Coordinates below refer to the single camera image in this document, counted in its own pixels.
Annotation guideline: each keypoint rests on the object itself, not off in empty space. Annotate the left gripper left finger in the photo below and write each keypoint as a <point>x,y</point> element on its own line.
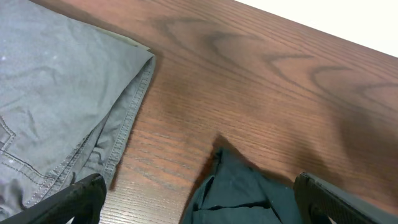
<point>80,203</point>

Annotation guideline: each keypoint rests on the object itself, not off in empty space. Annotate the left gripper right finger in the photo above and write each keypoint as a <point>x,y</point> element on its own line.
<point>322,202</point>

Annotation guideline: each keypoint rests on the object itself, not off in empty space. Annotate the black Nike t-shirt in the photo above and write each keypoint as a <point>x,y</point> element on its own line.
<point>237,192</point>

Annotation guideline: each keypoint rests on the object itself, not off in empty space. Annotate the folded grey shorts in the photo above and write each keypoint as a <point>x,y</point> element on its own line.
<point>70,93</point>

